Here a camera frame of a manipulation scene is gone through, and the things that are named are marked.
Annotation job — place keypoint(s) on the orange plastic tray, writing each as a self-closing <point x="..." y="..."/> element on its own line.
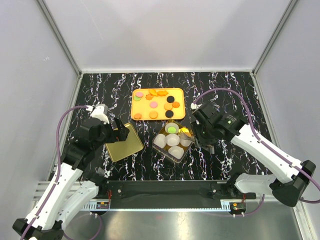
<point x="140" y="105"/>

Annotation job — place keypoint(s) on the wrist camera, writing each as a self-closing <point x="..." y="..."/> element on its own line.
<point x="99" y="112"/>
<point x="205" y="110"/>

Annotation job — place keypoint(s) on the white paper cup centre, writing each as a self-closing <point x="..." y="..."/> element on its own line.
<point x="172" y="140"/>

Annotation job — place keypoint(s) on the white paper cup right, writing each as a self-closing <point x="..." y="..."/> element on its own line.
<point x="184" y="141"/>

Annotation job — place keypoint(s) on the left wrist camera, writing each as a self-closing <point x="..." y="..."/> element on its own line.
<point x="99" y="112"/>

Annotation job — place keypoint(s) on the black round cookie upper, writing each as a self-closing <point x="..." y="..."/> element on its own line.
<point x="170" y="99"/>

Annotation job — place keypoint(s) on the white paper cup left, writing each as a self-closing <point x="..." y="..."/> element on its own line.
<point x="160" y="141"/>

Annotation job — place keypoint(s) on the white paper cup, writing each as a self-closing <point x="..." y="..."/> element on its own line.
<point x="171" y="124"/>
<point x="184" y="141"/>
<point x="160" y="141"/>
<point x="172" y="140"/>
<point x="176" y="151"/>

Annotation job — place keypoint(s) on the white paper cup top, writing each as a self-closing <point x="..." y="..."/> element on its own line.
<point x="171" y="124"/>

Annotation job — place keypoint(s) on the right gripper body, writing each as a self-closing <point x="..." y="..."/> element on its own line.
<point x="203" y="134"/>

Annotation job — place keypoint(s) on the pink green cookie upper left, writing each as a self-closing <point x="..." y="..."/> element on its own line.
<point x="139" y="94"/>

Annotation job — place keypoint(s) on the orange round cookie right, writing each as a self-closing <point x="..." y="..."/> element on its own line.
<point x="168" y="106"/>

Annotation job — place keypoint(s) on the green pink round cookie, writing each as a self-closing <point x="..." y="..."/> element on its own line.
<point x="171" y="130"/>

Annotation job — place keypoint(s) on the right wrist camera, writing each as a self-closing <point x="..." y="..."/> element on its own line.
<point x="205" y="110"/>

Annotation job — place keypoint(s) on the clear cookie box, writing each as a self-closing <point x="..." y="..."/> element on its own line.
<point x="164" y="151"/>

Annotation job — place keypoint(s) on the small orange flower cookie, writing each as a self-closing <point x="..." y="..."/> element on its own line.
<point x="148" y="97"/>

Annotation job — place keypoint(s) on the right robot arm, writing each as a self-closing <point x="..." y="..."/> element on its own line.
<point x="289" y="176"/>

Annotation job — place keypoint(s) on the orange leaf cookie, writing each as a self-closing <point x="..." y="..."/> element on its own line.
<point x="162" y="93"/>

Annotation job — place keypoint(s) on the orange round cookie bottom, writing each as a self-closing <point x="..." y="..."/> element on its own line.
<point x="153" y="114"/>

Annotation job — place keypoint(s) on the orange round cookie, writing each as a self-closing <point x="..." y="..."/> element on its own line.
<point x="153" y="114"/>
<point x="168" y="106"/>

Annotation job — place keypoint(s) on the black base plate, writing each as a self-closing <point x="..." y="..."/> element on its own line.
<point x="170" y="194"/>

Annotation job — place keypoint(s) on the orange fish cookie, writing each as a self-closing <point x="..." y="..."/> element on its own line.
<point x="153" y="92"/>

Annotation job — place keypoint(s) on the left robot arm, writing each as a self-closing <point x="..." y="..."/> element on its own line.
<point x="55" y="210"/>

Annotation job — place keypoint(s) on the black round cookie lower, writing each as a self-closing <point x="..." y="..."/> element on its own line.
<point x="169" y="114"/>

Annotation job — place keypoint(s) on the black round cookie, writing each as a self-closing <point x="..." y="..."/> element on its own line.
<point x="170" y="99"/>
<point x="169" y="114"/>

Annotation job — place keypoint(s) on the gold box lid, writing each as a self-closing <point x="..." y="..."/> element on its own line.
<point x="120" y="150"/>

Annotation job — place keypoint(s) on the white paper cup bottom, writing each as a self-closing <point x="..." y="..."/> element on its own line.
<point x="176" y="151"/>

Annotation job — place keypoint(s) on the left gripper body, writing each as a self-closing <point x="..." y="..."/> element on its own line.
<point x="112" y="136"/>

